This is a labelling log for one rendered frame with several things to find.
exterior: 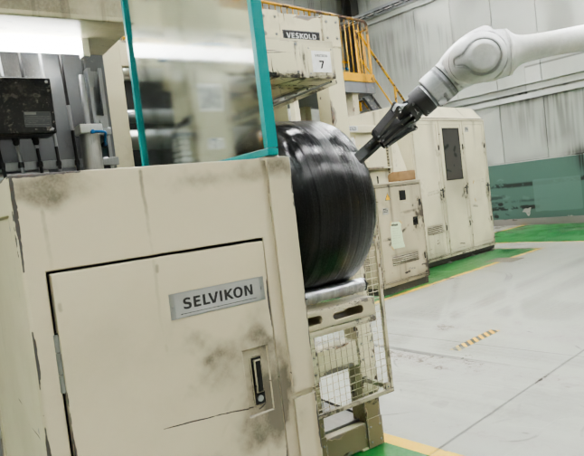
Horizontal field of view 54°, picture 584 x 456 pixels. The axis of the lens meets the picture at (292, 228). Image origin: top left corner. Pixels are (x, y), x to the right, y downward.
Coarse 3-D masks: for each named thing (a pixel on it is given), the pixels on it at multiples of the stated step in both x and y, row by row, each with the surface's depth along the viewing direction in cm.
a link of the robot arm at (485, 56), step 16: (480, 32) 122; (496, 32) 123; (544, 32) 126; (560, 32) 126; (576, 32) 127; (464, 48) 121; (480, 48) 119; (496, 48) 118; (512, 48) 122; (528, 48) 124; (544, 48) 124; (560, 48) 126; (576, 48) 128; (464, 64) 122; (480, 64) 120; (496, 64) 119; (512, 64) 124; (464, 80) 127; (480, 80) 123
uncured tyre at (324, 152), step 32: (288, 128) 170; (320, 128) 175; (320, 160) 163; (352, 160) 169; (320, 192) 160; (352, 192) 165; (320, 224) 160; (352, 224) 166; (320, 256) 164; (352, 256) 171
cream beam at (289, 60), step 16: (272, 48) 205; (288, 48) 209; (304, 48) 213; (320, 48) 217; (272, 64) 205; (288, 64) 209; (304, 64) 213; (272, 80) 210; (288, 80) 213; (304, 80) 217; (320, 80) 220
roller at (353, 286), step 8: (352, 280) 181; (360, 280) 182; (320, 288) 174; (328, 288) 175; (336, 288) 177; (344, 288) 178; (352, 288) 180; (360, 288) 182; (312, 296) 171; (320, 296) 173; (328, 296) 174; (336, 296) 177
